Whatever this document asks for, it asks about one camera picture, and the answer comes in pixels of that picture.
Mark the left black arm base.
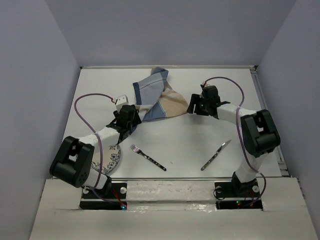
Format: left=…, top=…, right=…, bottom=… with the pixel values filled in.
left=79, top=181, right=128, bottom=211

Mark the silver fork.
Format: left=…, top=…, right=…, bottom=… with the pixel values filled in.
left=130, top=144, right=167, bottom=172

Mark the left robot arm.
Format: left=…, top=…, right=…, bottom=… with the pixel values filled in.
left=49, top=105, right=142, bottom=198

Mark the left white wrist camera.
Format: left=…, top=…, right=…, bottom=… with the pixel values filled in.
left=115, top=94, right=129, bottom=109

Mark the blue floral ceramic plate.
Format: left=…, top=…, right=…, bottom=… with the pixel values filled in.
left=91, top=144, right=121, bottom=176

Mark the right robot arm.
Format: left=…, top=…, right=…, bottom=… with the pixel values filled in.
left=187, top=86, right=281, bottom=199

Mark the silver table knife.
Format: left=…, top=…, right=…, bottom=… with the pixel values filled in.
left=200, top=139, right=232, bottom=171

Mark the blue beige plaid cloth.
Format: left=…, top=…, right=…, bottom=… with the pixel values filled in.
left=132, top=67, right=189, bottom=122

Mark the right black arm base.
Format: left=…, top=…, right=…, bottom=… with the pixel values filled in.
left=212, top=180, right=263, bottom=210

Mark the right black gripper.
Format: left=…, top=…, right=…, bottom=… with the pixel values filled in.
left=186, top=93, right=210, bottom=116

